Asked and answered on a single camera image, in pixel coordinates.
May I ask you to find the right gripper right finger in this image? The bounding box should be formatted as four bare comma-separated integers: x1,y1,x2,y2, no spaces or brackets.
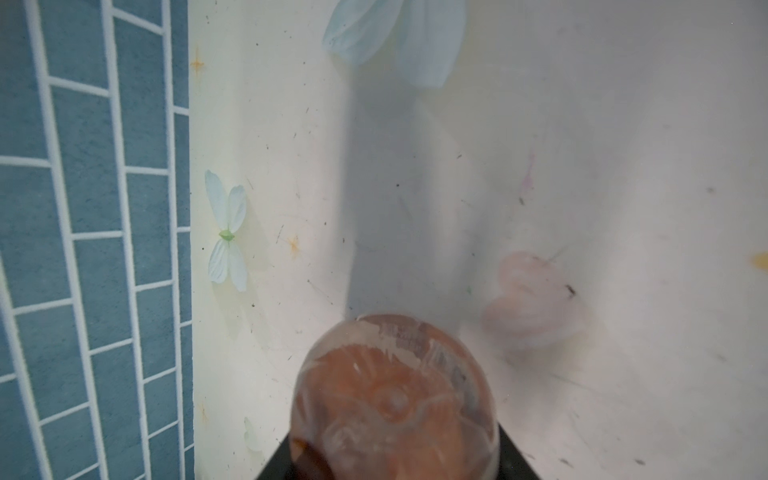
496,424,540,480

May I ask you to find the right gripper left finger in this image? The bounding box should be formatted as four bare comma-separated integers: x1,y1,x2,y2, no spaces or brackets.
256,436,294,480

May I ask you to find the brown coffee bottle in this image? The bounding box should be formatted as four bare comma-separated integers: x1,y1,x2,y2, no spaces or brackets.
288,314,500,479

